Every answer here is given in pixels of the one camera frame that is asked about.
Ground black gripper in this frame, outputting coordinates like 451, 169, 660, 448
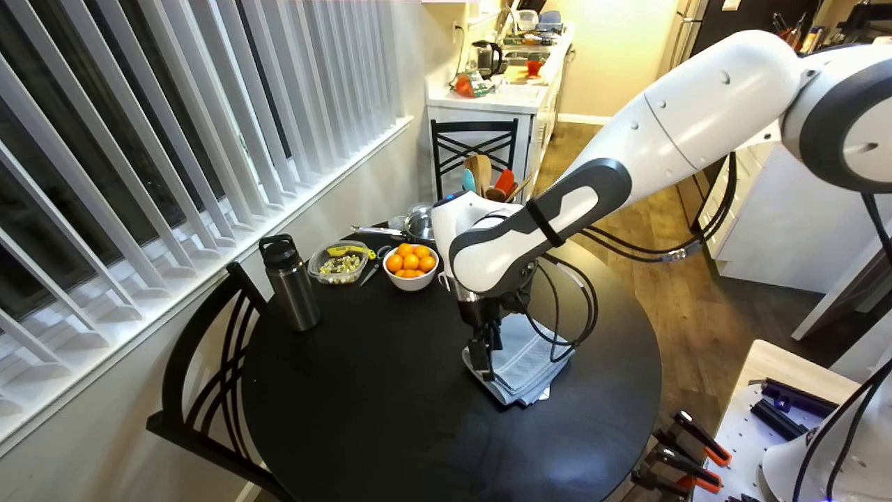
458, 286, 509, 383

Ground blue towel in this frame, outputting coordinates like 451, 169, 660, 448
459, 312, 572, 409

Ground white bowl of oranges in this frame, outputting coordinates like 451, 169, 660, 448
380, 239, 442, 295

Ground steel pot with lid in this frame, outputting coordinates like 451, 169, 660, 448
399, 204, 440, 246

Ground glass bowl of salad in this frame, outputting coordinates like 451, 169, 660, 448
304, 239, 382, 289

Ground red silicone utensil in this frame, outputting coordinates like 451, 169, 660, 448
491, 168, 520, 204

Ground wooden spatula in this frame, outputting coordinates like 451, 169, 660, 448
466, 150, 497, 200

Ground black orange bar clamp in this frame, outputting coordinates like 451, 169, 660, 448
665, 408, 736, 469
650, 426, 727, 494

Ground wooden robot mounting board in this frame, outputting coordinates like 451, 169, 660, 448
688, 337, 869, 502

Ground white kitchen counter cabinet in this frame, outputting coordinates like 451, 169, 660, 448
424, 24, 575, 207

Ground black purple short tool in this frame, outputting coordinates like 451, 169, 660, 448
748, 398, 807, 443

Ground black electric kettle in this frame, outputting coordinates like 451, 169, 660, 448
467, 35, 506, 81

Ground black purple long tool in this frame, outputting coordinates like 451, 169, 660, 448
748, 374, 838, 418

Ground white vertical window blinds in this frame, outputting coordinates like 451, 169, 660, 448
0, 0, 412, 451

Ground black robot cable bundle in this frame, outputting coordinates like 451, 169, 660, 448
520, 150, 743, 367

